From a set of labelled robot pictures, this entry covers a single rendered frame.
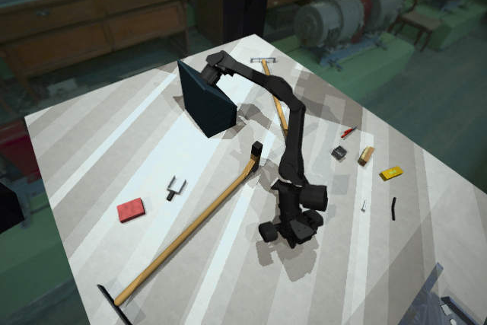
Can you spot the red rectangular block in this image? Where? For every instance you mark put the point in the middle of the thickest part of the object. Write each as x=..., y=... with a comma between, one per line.
x=130, y=210

